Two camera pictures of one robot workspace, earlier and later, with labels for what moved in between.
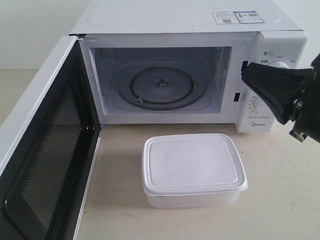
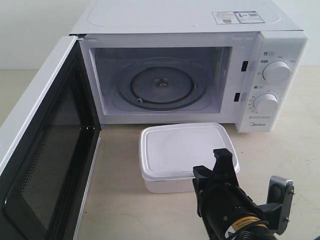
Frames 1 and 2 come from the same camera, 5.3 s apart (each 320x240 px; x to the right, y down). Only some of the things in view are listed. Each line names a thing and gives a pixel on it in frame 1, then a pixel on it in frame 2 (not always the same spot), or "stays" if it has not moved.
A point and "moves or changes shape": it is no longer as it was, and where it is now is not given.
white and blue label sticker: x=237 y=17 stays
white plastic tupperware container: x=187 y=170 moves or changes shape
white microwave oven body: x=180 y=62 stays
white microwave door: x=49 y=148 stays
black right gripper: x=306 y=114 → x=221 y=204
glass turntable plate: x=162 y=84 stays
